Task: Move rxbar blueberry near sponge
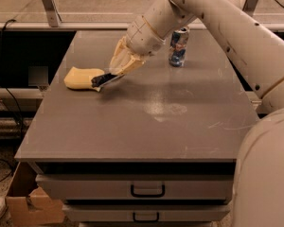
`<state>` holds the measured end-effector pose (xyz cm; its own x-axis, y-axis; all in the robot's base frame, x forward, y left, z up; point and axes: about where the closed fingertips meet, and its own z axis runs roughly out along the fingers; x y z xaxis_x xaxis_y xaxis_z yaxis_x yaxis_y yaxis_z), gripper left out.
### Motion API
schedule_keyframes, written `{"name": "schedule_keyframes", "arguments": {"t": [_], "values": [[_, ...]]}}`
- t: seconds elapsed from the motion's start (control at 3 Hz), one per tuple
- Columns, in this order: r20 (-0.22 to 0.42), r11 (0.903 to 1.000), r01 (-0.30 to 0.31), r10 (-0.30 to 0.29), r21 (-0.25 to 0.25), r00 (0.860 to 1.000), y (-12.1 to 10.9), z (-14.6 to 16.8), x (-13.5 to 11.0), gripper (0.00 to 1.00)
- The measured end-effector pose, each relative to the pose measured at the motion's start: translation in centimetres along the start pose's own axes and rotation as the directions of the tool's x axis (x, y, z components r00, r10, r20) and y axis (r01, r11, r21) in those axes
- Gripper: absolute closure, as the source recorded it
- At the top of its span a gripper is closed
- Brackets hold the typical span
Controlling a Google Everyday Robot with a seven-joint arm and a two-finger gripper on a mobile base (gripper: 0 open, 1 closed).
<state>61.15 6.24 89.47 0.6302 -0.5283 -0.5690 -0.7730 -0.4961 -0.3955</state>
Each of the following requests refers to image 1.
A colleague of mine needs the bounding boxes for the left metal rail bracket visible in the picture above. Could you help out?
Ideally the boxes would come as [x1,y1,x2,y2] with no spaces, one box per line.
[42,0,61,27]

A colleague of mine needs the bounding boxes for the blue energy drink can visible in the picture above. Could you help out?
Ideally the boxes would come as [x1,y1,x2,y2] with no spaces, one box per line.
[169,26,189,67]

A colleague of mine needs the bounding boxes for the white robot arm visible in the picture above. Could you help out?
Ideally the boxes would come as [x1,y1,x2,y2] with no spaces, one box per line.
[110,0,284,227]

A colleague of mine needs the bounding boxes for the lower grey drawer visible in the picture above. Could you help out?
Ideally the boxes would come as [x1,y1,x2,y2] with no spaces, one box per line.
[62,204,230,222]

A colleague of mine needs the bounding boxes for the yellow sponge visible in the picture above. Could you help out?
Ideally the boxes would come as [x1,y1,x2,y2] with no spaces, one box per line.
[63,67,104,92]

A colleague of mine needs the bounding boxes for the upper grey drawer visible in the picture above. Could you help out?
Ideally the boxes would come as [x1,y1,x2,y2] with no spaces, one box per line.
[36,174,233,201]

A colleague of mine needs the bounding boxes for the black drawer handle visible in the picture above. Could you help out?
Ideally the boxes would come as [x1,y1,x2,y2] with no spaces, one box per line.
[130,184,166,198]
[133,213,160,223]

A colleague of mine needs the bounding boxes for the blue rxbar blueberry wrapper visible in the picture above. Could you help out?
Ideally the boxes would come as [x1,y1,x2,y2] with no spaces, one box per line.
[91,73,120,88]

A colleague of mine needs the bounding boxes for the black cable on left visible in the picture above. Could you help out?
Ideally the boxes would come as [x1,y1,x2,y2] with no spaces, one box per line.
[0,18,27,140]

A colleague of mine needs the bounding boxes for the grey drawer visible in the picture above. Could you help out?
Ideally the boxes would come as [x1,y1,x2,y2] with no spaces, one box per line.
[62,204,230,222]
[36,174,233,201]

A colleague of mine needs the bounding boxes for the black upper drawer handle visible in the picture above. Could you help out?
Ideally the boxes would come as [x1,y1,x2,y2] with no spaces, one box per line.
[130,184,166,198]

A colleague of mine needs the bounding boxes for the grey drawer cabinet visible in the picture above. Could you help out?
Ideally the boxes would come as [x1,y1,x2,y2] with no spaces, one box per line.
[16,30,257,227]

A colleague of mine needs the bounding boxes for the brown cardboard box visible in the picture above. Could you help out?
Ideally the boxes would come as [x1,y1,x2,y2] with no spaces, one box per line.
[6,163,64,227]

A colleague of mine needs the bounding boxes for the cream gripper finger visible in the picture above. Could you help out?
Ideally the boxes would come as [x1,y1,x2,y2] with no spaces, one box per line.
[116,59,145,76]
[109,48,127,74]

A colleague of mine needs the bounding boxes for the black lower drawer handle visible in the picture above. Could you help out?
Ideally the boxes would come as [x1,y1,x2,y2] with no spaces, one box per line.
[133,213,160,223]

